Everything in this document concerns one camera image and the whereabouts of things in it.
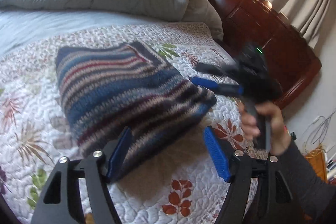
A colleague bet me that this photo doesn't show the striped blue knit sweater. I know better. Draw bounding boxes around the striped blue knit sweater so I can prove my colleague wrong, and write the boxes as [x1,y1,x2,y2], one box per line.
[56,41,217,181]

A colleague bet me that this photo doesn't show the grey sleeved right forearm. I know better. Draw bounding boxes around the grey sleeved right forearm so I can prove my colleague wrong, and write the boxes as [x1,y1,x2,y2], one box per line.
[278,141,335,223]

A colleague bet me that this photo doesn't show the person's right hand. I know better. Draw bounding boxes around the person's right hand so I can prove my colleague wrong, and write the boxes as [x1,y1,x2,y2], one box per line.
[238,102,291,156]

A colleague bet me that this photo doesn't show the dark red wooden headboard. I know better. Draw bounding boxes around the dark red wooden headboard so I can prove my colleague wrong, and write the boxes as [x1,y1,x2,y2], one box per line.
[208,0,322,109]

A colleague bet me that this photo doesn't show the orange box on floor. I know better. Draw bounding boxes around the orange box on floor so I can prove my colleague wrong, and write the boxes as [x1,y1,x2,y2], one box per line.
[305,145,328,182]

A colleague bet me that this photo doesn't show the white floral quilt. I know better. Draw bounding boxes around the white floral quilt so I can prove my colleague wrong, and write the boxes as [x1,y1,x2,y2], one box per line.
[1,23,267,223]

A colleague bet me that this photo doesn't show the light blue bed sheet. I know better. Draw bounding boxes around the light blue bed sheet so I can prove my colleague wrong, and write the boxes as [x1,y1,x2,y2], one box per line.
[1,7,163,56]

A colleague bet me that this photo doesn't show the white cables on floor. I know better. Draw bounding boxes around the white cables on floor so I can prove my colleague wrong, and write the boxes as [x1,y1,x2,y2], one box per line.
[301,110,336,154]

